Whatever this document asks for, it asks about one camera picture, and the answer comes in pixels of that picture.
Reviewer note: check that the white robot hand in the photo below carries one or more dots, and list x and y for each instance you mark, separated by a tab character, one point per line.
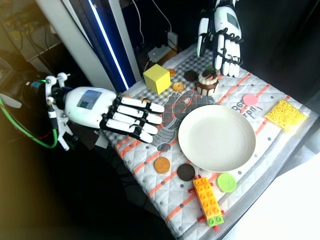
225	22
85	110

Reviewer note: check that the chocolate cupcake toy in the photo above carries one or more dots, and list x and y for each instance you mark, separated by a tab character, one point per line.
207	85

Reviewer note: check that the white round plate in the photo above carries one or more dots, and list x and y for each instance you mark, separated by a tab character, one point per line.
217	140

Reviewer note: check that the white power adapter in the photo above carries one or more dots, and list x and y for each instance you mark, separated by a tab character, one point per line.
172	38

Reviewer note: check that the small tan cookie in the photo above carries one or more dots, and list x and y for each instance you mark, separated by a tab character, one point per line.
145	99

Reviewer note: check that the dark chocolate sandwich cookie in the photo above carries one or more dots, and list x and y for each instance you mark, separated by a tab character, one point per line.
190	75
186	172

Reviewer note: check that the white power strip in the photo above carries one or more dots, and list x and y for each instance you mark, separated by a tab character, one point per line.
160	53

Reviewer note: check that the white and blue column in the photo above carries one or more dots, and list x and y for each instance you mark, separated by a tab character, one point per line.
75	37

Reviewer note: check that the yellow cube block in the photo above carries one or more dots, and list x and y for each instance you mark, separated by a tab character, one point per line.
157	77

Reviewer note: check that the pink round disc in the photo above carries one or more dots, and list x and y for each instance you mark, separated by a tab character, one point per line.
250	99

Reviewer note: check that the tan round biscuit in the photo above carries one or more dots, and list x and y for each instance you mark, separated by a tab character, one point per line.
162	165

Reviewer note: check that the yellow bumpy square pad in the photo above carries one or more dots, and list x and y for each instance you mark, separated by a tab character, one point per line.
285	115

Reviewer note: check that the grey quilt with bear print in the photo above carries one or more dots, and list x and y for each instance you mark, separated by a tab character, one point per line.
265	155

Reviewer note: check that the orange and green block vehicle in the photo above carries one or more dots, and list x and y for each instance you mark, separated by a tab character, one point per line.
207	200

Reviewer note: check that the green round disc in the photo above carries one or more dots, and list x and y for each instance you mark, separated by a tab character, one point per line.
226	182

